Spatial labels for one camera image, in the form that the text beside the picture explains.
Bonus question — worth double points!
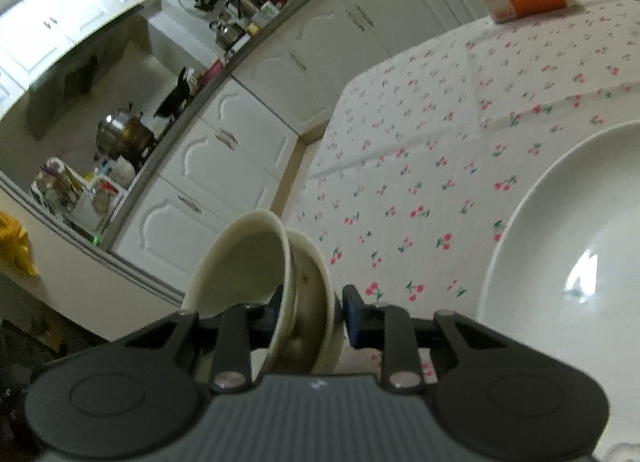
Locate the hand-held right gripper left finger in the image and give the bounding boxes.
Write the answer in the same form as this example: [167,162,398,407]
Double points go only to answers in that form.
[117,292,283,395]

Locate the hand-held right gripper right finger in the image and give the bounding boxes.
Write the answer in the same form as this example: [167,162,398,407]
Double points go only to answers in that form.
[342,285,506,390]

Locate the cream bowl with floral print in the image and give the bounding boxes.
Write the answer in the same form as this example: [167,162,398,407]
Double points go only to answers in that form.
[270,227,347,375]

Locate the plain cream bowl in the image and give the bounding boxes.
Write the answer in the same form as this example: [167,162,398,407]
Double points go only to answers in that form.
[180,209,291,378]

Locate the white plate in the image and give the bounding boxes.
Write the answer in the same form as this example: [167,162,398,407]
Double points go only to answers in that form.
[475,122,640,462]

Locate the white base cabinets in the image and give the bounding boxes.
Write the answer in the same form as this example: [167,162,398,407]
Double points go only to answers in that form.
[107,0,481,288]

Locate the white pot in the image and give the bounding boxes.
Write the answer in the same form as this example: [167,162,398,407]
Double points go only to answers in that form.
[107,157,136,188]

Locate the cherry print tablecloth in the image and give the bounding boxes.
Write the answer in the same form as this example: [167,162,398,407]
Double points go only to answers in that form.
[287,0,640,393]

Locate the white utensil drainer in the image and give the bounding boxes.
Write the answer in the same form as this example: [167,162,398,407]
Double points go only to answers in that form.
[30,157,126,238]

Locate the grey kitchen countertop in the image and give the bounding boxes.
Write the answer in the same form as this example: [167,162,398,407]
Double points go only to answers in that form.
[90,0,391,253]

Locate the yellow cloth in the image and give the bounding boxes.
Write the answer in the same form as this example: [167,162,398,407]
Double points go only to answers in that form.
[0,212,40,277]

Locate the steel steamer pot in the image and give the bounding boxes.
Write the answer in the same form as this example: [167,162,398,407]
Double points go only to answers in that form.
[95,103,153,163]

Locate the black frying pan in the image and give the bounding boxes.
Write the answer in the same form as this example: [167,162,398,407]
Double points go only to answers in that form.
[152,67,196,120]

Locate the range hood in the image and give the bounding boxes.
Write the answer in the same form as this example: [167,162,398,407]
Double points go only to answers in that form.
[25,7,151,143]

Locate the steel kettle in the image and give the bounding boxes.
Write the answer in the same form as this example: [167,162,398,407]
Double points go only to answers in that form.
[210,20,246,49]

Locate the white wall cabinets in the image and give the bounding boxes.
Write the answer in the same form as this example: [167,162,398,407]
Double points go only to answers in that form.
[0,0,161,108]

